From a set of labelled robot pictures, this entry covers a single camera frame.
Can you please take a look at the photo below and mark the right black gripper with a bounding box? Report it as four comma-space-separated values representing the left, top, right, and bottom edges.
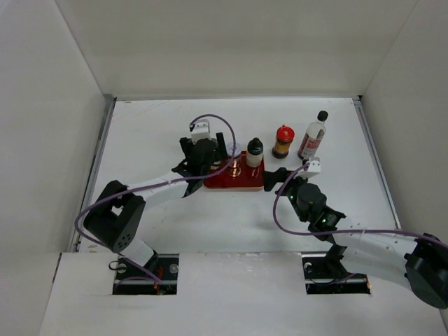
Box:
262, 167, 313, 222

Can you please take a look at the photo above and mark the white-lid seasoning jar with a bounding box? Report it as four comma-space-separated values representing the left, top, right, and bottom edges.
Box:
226, 142, 242, 178

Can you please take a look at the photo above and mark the black-cap white salt bottle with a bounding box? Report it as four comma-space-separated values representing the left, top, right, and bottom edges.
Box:
246, 137, 264, 168

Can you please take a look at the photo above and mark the red-cap dark sauce bottle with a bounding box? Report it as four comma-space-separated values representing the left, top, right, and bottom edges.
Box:
272, 125, 295, 159

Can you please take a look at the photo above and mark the tall vinegar bottle black cap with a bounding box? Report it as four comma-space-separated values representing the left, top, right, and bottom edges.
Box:
297, 111, 328, 160

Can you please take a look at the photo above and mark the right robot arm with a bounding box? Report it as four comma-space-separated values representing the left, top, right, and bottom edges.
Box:
262, 160, 447, 309

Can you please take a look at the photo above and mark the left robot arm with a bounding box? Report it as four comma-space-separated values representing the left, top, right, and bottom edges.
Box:
83, 132, 227, 279

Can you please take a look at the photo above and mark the red lacquer tray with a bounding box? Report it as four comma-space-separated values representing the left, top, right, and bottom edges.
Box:
204, 150, 265, 190

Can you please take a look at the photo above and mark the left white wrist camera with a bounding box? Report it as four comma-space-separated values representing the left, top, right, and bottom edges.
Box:
189, 118, 211, 144

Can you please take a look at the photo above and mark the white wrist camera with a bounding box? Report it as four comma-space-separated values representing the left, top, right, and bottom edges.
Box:
300, 157, 321, 179
189, 118, 211, 144

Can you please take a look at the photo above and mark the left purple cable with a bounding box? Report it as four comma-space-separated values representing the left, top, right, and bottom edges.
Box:
74, 113, 239, 285

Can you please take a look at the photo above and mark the purple cable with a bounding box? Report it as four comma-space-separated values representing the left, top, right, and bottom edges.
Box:
74, 113, 239, 285
272, 162, 448, 246

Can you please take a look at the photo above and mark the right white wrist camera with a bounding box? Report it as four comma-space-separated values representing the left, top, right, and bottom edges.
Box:
300, 157, 321, 179

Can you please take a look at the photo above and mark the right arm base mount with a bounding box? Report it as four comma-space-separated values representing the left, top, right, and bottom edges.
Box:
302, 246, 370, 295

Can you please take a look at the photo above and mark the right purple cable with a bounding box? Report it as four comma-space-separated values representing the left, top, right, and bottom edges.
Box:
272, 162, 448, 246

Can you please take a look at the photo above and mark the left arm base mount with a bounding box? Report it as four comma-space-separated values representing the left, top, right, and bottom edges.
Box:
108, 254, 180, 296

